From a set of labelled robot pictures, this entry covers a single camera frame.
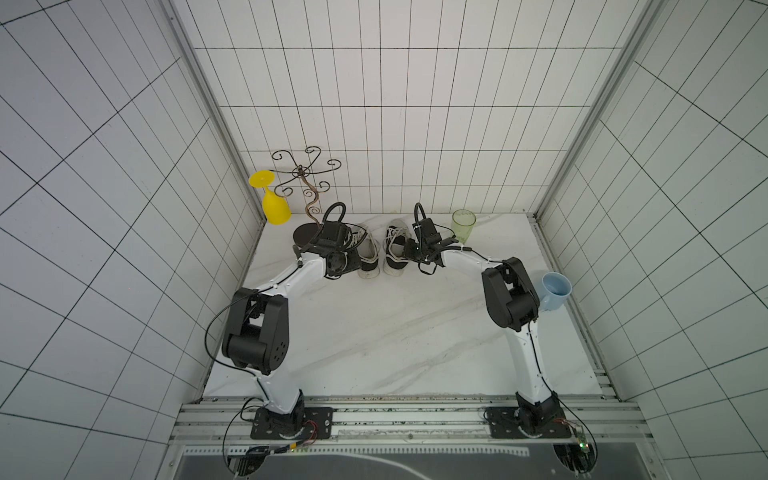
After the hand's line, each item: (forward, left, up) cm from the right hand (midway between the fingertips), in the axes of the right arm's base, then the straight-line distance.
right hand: (408, 244), depth 106 cm
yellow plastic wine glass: (-3, +43, +19) cm, 47 cm away
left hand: (-15, +18, +6) cm, 24 cm away
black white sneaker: (-4, +14, 0) cm, 15 cm away
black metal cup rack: (+3, +34, +27) cm, 43 cm away
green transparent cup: (+5, -19, +7) cm, 21 cm away
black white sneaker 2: (+2, +4, +5) cm, 7 cm away
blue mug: (-15, -48, -2) cm, 51 cm away
